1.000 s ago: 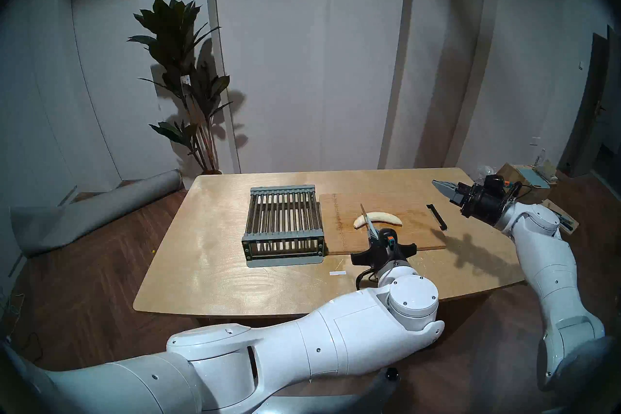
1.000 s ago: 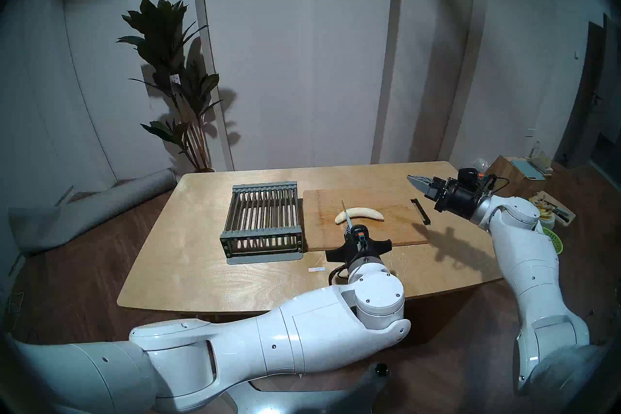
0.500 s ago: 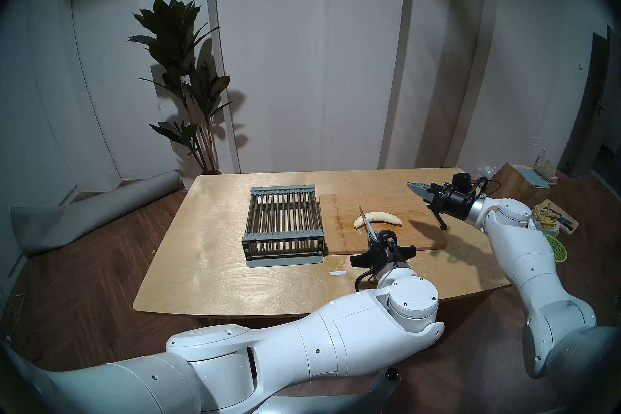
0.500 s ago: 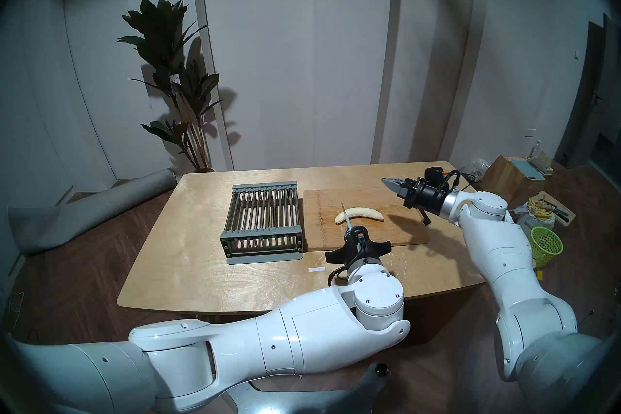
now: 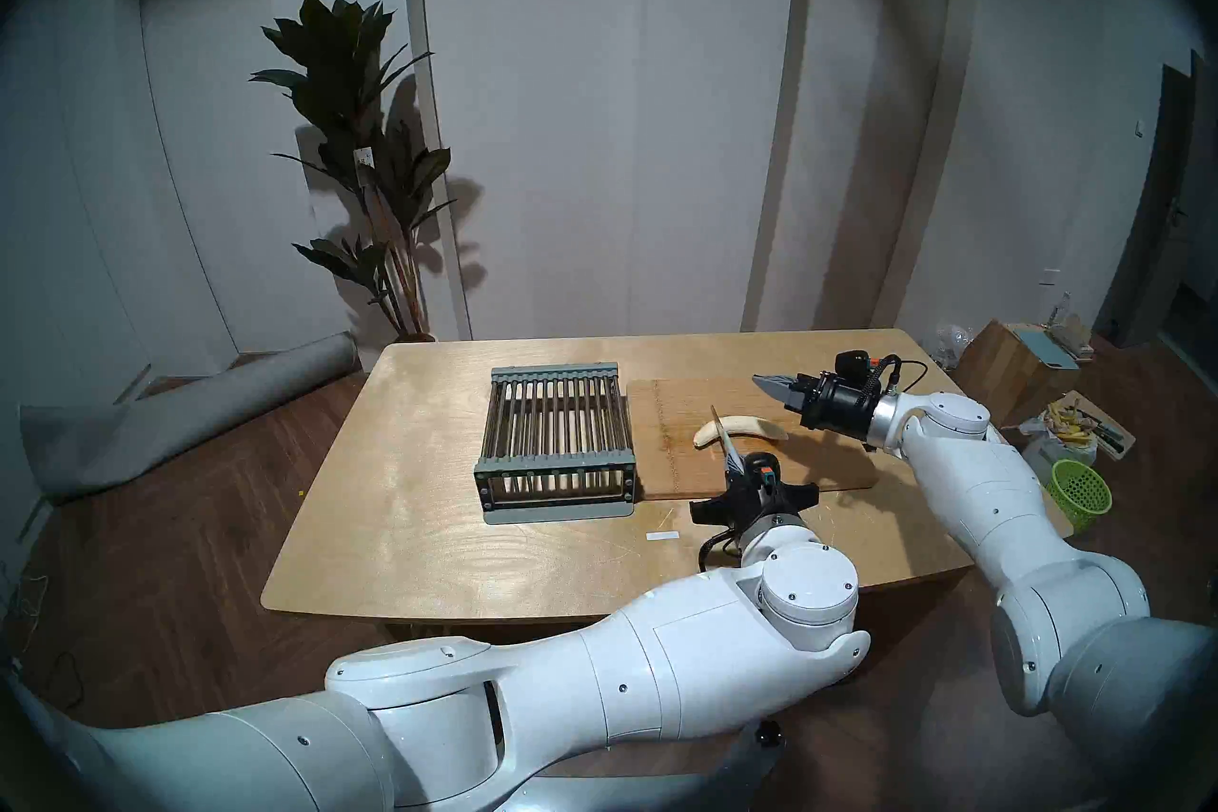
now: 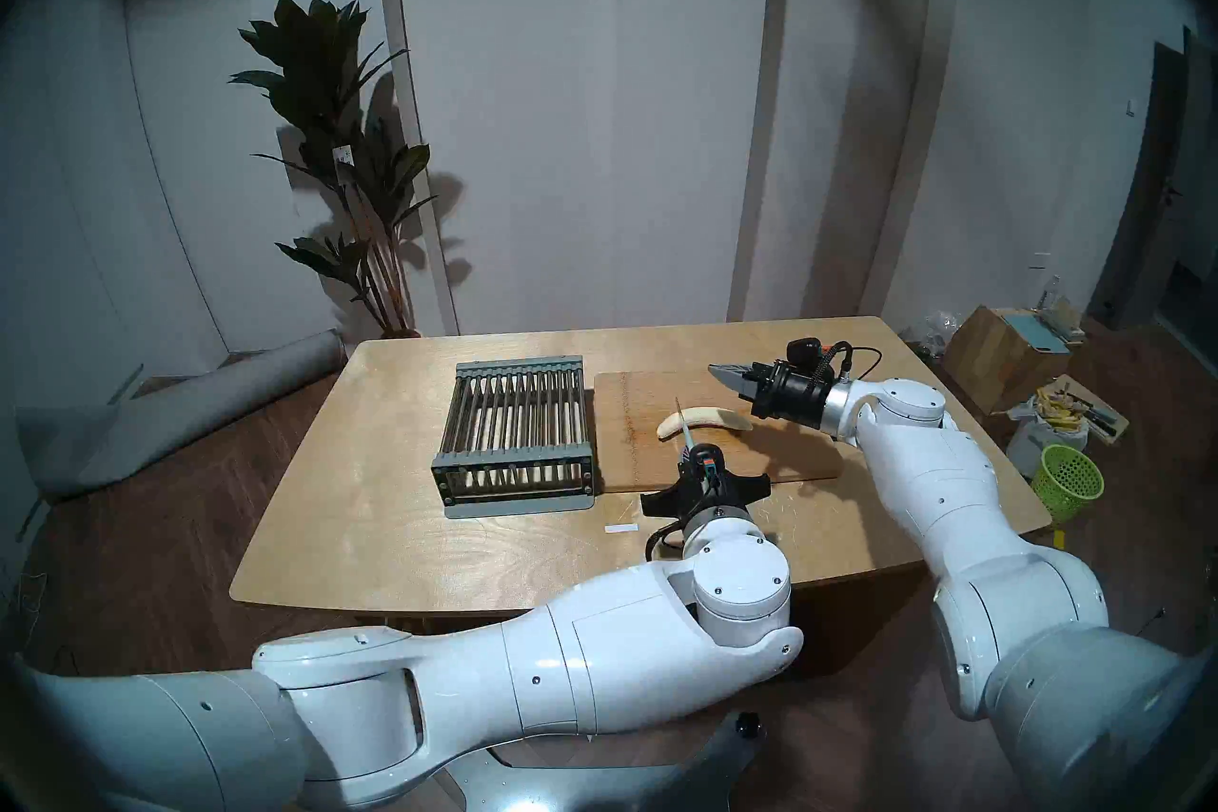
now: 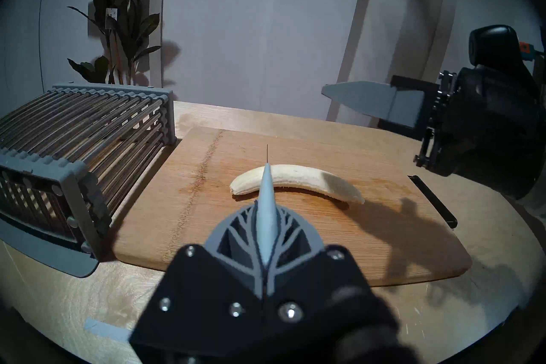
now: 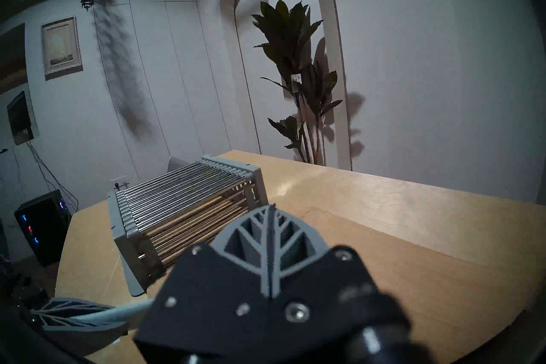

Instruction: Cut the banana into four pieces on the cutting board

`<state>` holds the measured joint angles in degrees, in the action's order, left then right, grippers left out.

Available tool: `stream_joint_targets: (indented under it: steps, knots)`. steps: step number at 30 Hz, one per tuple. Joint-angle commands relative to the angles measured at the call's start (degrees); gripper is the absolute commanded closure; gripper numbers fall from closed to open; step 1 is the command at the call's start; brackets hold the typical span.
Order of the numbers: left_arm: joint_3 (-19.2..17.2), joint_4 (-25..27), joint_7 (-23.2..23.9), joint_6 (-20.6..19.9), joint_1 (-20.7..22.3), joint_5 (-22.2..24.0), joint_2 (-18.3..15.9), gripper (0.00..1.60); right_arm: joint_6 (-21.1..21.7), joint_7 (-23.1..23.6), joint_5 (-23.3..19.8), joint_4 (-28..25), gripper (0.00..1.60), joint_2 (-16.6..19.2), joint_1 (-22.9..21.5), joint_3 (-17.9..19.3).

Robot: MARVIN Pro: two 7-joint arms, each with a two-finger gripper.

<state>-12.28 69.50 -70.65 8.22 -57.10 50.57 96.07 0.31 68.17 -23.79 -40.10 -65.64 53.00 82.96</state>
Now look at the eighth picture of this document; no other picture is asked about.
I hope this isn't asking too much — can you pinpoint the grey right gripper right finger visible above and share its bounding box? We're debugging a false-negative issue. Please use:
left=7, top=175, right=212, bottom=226
left=273, top=205, right=410, bottom=361

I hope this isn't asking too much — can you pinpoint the wooden cutting board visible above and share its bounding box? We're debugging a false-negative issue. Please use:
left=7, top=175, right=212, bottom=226
left=277, top=206, right=542, bottom=351

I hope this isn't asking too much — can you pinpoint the tall green potted plant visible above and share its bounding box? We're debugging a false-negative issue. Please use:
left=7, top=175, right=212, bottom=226
left=252, top=0, right=344, bottom=167

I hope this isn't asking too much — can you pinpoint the grey metal dish rack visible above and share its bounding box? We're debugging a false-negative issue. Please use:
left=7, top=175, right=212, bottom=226
left=107, top=154, right=269, bottom=297

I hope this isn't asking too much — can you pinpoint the framed wall picture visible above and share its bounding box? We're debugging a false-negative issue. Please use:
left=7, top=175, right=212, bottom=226
left=41, top=16, right=84, bottom=81

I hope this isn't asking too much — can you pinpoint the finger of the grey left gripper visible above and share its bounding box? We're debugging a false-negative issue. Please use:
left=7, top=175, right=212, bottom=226
left=30, top=297, right=115, bottom=324
left=41, top=320, right=128, bottom=357

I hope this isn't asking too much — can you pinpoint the black wall monitor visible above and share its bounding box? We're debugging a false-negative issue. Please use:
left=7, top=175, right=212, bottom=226
left=6, top=90, right=35, bottom=145

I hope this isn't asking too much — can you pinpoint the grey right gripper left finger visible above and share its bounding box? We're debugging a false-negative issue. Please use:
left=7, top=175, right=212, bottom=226
left=134, top=205, right=271, bottom=357

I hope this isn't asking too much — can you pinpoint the black computer tower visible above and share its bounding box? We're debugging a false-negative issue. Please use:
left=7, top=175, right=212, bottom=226
left=14, top=190, right=73, bottom=268

